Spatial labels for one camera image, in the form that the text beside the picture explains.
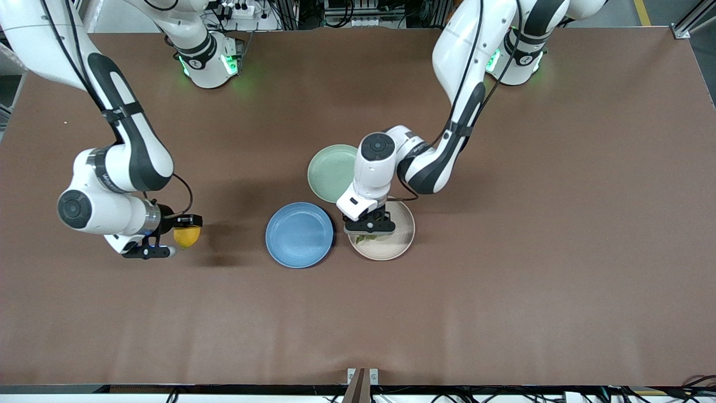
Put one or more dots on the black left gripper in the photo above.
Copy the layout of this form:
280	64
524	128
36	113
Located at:
381	209

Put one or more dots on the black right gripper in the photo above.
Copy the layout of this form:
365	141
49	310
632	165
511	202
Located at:
166	215

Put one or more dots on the yellow lemon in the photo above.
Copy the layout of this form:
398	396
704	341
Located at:
186	237

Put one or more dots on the green lettuce leaf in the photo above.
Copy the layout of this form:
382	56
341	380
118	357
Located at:
370	238

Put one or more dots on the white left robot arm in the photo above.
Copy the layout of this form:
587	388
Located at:
464	56

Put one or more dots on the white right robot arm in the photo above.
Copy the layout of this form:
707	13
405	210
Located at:
131	151

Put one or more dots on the beige round plate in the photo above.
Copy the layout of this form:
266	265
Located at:
386	249

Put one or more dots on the green round plate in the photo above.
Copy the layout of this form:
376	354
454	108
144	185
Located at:
327	173

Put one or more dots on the blue round plate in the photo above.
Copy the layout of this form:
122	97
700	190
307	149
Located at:
299	235

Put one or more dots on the white electronics box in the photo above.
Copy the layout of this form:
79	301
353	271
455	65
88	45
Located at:
353	12

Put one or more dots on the white power strip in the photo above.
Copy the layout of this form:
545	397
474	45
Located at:
239	8

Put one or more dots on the small metal table bracket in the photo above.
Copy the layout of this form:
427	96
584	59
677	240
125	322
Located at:
362	374

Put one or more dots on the dark camera stand pole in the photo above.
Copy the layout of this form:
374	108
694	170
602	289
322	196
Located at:
355	392

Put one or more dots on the aluminium frame profile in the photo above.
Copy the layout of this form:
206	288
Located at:
691	22

